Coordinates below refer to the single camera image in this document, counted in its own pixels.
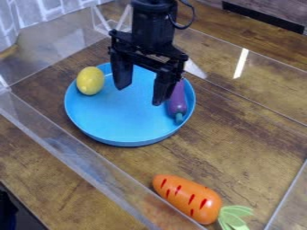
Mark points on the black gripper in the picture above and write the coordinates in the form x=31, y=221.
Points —
x=147, y=47

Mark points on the purple toy eggplant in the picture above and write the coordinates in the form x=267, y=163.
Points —
x=176, y=104

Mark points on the blue round tray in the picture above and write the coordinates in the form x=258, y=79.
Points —
x=120, y=117

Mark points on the yellow toy lemon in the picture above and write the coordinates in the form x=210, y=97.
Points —
x=90, y=80

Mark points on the orange toy carrot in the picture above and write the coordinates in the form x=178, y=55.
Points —
x=199, y=202

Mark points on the clear acrylic corner bracket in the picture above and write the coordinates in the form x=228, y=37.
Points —
x=104, y=24

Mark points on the clear acrylic enclosure wall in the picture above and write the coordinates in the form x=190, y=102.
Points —
x=243, y=144

